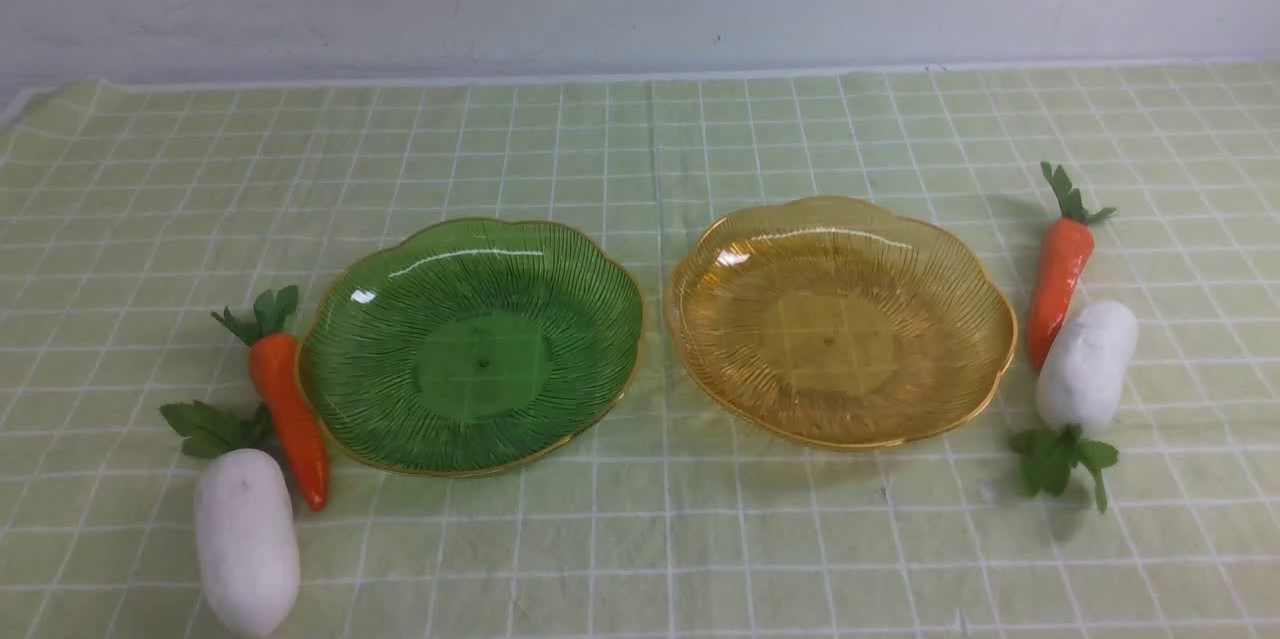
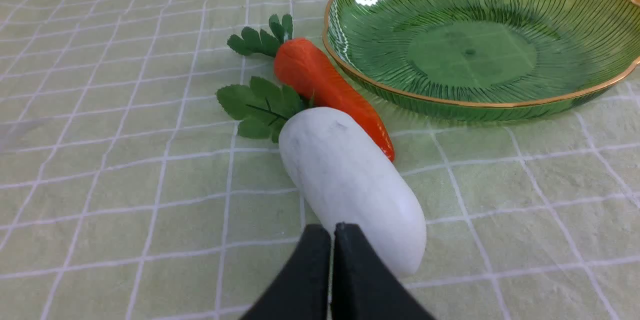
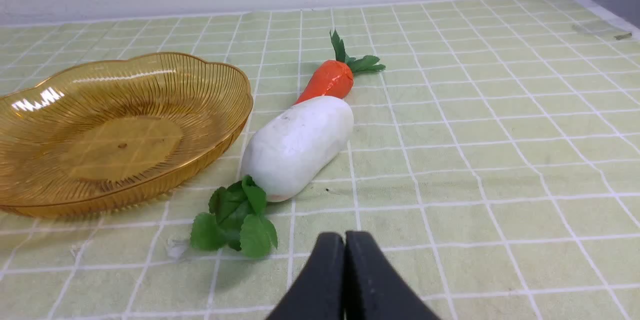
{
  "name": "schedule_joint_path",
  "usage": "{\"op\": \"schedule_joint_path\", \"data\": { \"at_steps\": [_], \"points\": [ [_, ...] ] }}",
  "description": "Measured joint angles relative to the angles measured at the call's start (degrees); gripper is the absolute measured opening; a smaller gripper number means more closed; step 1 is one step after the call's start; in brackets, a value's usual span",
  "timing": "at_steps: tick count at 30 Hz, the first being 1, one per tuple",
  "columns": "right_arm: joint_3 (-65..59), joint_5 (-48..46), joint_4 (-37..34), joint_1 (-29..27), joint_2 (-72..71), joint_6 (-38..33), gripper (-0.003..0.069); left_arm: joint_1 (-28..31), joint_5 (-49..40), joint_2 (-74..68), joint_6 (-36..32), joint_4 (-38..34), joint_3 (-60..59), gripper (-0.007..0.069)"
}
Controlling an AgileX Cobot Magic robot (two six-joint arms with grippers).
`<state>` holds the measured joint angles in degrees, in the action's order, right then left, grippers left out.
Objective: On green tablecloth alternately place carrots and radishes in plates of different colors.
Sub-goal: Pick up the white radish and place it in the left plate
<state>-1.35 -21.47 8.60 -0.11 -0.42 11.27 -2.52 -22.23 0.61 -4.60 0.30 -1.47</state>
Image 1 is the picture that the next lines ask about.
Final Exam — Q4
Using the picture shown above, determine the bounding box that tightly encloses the green checkered tablecloth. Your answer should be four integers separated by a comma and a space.
1, 61, 1277, 638

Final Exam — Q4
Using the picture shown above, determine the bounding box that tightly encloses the white toy radish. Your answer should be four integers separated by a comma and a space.
160, 401, 301, 638
1007, 301, 1139, 514

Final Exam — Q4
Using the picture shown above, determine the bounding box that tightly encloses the green glass plate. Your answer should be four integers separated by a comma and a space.
293, 218, 646, 478

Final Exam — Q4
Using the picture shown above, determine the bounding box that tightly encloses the orange toy carrot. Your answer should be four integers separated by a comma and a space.
211, 286, 330, 512
1027, 161, 1116, 373

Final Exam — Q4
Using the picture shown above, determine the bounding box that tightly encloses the amber glass plate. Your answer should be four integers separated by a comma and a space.
664, 196, 1019, 452

